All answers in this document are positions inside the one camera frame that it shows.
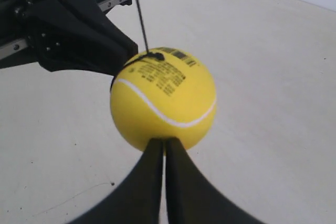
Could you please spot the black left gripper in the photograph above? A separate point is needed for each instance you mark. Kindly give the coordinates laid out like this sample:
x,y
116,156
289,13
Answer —
x,y
64,35

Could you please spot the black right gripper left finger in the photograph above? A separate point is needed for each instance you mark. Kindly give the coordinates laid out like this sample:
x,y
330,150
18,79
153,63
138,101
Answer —
x,y
137,199

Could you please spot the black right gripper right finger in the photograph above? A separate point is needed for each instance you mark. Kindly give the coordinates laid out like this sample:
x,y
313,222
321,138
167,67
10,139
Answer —
x,y
190,197

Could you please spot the yellow tennis ball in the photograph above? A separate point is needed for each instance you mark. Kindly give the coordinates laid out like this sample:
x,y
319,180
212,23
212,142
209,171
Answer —
x,y
166,92

